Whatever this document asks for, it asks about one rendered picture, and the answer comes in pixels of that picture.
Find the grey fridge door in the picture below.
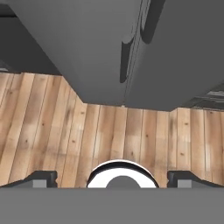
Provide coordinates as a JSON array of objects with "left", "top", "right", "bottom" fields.
[
  {"left": 6, "top": 0, "right": 144, "bottom": 107},
  {"left": 124, "top": 0, "right": 224, "bottom": 112}
]

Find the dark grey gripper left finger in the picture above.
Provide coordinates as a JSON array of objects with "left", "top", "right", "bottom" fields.
[{"left": 0, "top": 170, "right": 59, "bottom": 189}]

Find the dark grey cupboard run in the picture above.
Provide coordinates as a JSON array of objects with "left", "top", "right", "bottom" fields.
[
  {"left": 179, "top": 81, "right": 224, "bottom": 111},
  {"left": 0, "top": 0, "right": 63, "bottom": 76}
]

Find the dark grey fridge door handle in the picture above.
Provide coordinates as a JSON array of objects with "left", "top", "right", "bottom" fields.
[
  {"left": 119, "top": 36, "right": 137, "bottom": 84},
  {"left": 140, "top": 0, "right": 166, "bottom": 46}
]

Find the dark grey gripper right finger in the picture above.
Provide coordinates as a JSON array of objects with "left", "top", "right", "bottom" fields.
[{"left": 166, "top": 170, "right": 224, "bottom": 189}]

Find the white and black round thing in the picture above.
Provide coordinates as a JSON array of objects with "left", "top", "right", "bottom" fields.
[{"left": 86, "top": 158, "right": 160, "bottom": 189}]

